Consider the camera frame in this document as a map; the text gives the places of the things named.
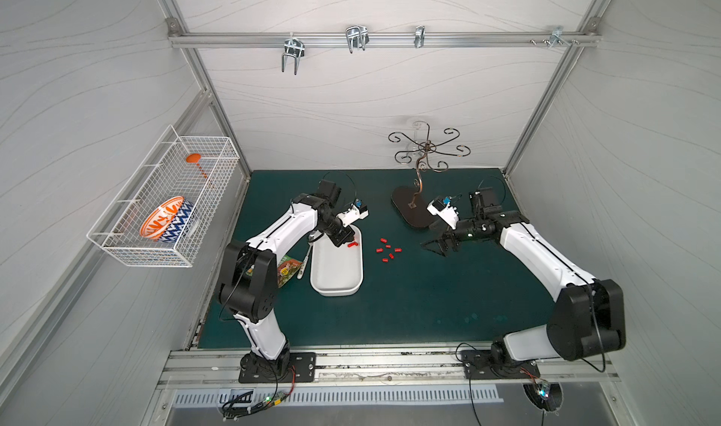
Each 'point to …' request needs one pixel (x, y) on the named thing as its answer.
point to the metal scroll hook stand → (409, 201)
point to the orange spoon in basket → (195, 158)
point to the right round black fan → (544, 394)
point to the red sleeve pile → (349, 245)
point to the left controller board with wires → (243, 403)
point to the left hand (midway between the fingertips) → (351, 237)
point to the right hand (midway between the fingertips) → (430, 233)
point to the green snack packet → (286, 268)
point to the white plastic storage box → (336, 271)
